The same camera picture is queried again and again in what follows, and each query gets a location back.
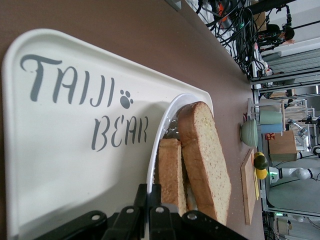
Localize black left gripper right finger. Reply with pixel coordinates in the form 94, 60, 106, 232
149, 183, 181, 240

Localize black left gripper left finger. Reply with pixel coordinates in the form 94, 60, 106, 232
104, 183, 149, 240

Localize brown bread slice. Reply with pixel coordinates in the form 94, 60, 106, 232
157, 138, 188, 218
176, 101, 232, 226

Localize white round plate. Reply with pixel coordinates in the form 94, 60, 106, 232
146, 92, 201, 213

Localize cream bear print tray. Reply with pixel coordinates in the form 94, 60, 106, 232
1, 28, 213, 240

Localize wooden cutting board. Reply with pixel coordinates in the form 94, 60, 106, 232
240, 148, 261, 226

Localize yellow plastic fork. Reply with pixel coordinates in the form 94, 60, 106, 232
252, 172, 261, 201

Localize dark green avocado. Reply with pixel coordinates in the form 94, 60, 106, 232
253, 154, 269, 170

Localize pale green bowl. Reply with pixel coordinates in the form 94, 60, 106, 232
239, 118, 259, 148

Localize blue cup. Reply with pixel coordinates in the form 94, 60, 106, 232
261, 124, 283, 134

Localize wooden box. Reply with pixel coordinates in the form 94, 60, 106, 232
267, 129, 299, 162

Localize pale green cup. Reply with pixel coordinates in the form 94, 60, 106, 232
259, 109, 283, 125

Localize person in dark clothes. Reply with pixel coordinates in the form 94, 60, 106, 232
264, 23, 297, 47

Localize silver aluminium frame bar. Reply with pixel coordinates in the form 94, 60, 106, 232
250, 83, 268, 240

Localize white wire cup rack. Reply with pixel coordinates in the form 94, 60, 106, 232
247, 97, 287, 133

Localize tangled black floor cables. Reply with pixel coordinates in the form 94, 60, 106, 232
196, 0, 266, 81

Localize silver metal bracket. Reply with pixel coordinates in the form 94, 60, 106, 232
164, 0, 185, 11

